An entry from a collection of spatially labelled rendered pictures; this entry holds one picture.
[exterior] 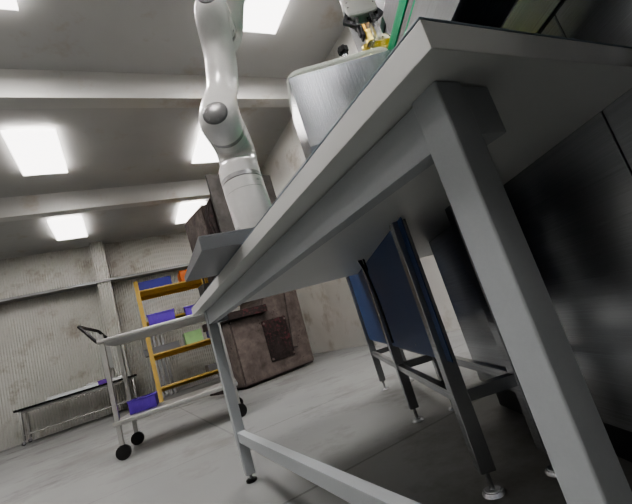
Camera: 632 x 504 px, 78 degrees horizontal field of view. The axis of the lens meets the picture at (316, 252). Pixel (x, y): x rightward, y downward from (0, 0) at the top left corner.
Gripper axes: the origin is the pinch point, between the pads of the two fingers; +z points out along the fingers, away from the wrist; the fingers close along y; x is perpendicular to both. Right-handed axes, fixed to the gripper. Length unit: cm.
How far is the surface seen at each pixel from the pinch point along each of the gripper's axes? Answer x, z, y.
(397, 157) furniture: 63, 66, 27
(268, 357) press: -452, 104, 116
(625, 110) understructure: 51, 65, -15
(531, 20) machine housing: 41, 39, -15
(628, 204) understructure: 43, 79, -15
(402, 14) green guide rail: 32.6, 23.3, 4.4
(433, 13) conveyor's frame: 47, 36, 6
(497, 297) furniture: 69, 85, 25
